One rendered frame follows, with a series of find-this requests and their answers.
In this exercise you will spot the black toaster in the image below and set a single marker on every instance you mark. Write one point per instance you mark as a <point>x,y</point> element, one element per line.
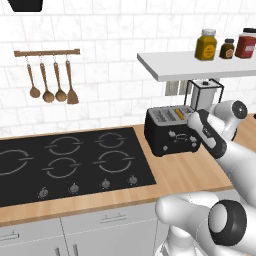
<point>160,133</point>

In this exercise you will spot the orange bread slice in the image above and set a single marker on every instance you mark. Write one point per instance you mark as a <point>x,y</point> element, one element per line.
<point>180,114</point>

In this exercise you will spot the grey drawer front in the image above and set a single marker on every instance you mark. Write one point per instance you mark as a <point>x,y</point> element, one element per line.
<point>36,233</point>
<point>133,216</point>

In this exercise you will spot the grey cupboard door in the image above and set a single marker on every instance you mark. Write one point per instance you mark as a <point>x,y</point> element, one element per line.
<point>113,241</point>
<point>30,250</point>

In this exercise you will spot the black extractor hood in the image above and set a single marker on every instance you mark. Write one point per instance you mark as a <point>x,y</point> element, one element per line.
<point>25,5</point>

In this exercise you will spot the white wall shelf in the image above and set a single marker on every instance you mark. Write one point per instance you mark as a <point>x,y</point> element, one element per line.
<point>186,66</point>

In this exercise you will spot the grey wall socket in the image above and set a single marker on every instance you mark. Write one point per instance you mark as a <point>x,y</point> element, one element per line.
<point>171,88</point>
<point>183,87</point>

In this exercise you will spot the grey hob knob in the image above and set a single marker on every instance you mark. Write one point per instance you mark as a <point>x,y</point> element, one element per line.
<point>74,188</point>
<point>106,183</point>
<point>43,192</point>
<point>133,180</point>

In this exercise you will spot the black hob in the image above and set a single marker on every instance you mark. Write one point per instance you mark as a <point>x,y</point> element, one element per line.
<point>83,166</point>

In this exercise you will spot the yellow jar with white lid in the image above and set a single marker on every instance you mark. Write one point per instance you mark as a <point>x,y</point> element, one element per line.
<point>206,46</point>

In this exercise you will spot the wooden utensil rail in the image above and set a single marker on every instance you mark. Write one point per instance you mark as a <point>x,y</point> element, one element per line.
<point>46,52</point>

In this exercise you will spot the red jar with black lid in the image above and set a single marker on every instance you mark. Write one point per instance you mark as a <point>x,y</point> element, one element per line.
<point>246,46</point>

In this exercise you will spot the wooden spatula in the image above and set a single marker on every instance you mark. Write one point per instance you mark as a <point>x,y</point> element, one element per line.
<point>72,96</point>

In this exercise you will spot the small wooden spoon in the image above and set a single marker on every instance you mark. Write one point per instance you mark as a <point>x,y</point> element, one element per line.
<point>33,90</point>

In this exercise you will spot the white toaster lever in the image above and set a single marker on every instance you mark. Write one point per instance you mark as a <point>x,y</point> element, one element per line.
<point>171,133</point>

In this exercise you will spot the small brown jar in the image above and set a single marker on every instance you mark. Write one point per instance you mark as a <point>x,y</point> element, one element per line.
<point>227,50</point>

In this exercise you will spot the wooden ladle spoon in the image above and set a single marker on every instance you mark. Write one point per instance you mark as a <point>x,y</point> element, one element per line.
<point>60,95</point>
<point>48,96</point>

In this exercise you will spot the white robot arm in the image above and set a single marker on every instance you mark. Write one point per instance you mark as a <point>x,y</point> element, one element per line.
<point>240,166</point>

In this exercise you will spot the white black-framed appliance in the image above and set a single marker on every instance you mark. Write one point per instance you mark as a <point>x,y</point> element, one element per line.
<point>205,95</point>

